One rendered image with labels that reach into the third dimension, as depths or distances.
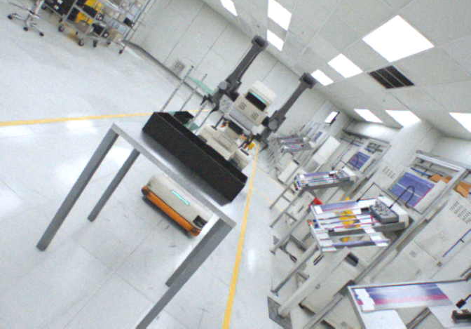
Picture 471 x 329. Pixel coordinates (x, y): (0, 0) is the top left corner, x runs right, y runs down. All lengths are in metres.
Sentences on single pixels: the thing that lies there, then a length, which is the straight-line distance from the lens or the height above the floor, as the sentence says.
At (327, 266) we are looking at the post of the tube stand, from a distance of 2.43.
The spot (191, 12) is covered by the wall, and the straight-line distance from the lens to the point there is 12.08.
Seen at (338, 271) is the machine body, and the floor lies 0.53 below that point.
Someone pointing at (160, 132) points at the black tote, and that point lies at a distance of 1.41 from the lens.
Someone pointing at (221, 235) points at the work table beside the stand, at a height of 0.71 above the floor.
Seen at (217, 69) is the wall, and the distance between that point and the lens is 11.40.
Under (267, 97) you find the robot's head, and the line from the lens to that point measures 2.17.
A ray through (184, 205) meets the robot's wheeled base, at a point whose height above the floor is 0.22.
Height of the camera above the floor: 1.26
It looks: 11 degrees down
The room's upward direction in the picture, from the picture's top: 38 degrees clockwise
